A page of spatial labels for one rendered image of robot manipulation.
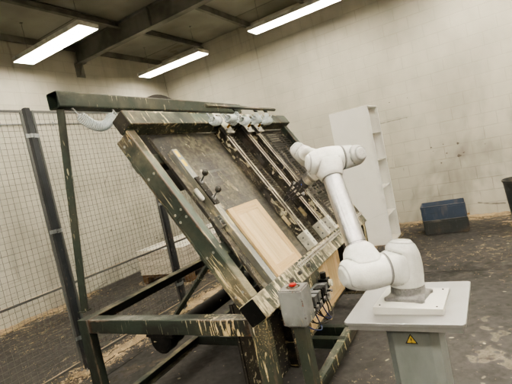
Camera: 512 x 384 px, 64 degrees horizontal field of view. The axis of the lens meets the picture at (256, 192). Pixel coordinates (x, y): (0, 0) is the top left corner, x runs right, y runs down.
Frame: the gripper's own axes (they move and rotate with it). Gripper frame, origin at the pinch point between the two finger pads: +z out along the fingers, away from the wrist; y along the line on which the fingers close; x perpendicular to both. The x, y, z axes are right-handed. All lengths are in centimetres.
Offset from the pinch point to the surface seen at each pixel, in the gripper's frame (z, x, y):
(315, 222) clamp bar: 3.9, -24.1, -24.7
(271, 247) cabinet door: 7, 45, -22
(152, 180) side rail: 10, 96, 42
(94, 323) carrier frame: 112, 96, 10
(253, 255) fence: 4, 71, -21
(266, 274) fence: 5, 71, -33
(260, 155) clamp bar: 3.6, -24.1, 42.2
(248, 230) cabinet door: 6, 56, -6
